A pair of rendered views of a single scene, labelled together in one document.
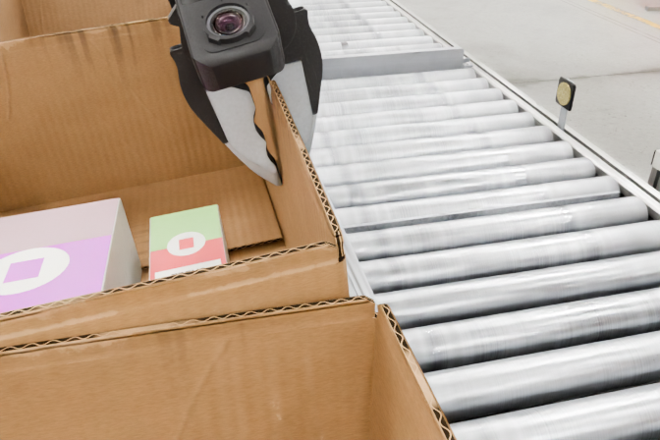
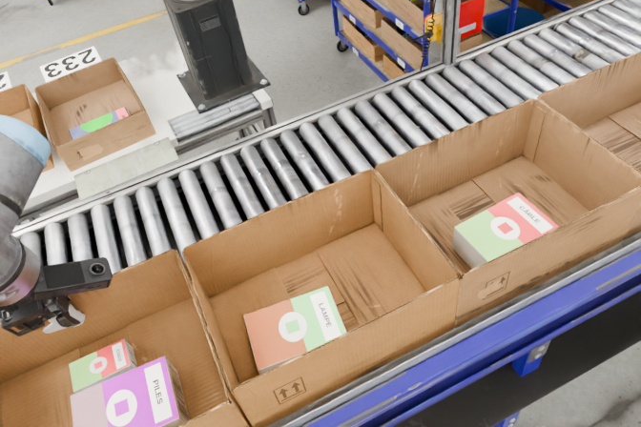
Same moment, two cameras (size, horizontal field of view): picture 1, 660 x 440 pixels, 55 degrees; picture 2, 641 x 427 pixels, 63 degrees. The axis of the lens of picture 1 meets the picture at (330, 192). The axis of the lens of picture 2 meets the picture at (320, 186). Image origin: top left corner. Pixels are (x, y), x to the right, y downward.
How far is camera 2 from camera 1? 0.81 m
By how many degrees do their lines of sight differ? 71
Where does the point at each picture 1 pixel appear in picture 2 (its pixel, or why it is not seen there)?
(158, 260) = (109, 371)
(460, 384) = not seen: hidden behind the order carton
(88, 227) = (93, 396)
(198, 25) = (95, 277)
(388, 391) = (198, 254)
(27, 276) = (126, 402)
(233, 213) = (51, 378)
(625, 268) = (57, 254)
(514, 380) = not seen: hidden behind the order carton
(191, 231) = (89, 367)
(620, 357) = (113, 260)
